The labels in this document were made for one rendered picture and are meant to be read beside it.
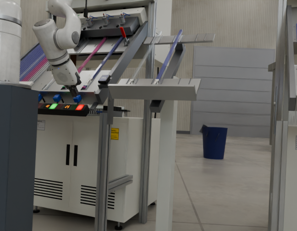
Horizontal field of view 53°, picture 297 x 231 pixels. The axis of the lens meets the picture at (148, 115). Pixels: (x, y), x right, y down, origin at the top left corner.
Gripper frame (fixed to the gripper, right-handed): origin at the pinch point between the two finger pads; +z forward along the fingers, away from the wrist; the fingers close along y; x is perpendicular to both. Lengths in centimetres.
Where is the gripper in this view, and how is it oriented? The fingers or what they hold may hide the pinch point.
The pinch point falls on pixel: (74, 91)
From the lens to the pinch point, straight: 133.9
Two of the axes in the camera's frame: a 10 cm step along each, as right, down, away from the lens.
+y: 9.3, 0.4, -3.7
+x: 3.0, -6.6, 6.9
